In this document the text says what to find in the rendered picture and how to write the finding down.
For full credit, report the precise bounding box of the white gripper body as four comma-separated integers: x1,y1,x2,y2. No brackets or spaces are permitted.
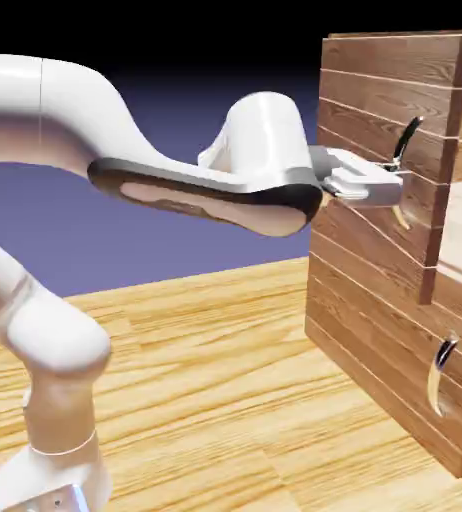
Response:
325,147,405,209

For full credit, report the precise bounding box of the curved metal door handle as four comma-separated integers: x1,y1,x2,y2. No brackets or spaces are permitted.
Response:
380,115,425,232
426,333,461,418

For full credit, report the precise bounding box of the wooden cabinet door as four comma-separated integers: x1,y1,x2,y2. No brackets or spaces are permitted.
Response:
304,199,462,480
315,33,462,306

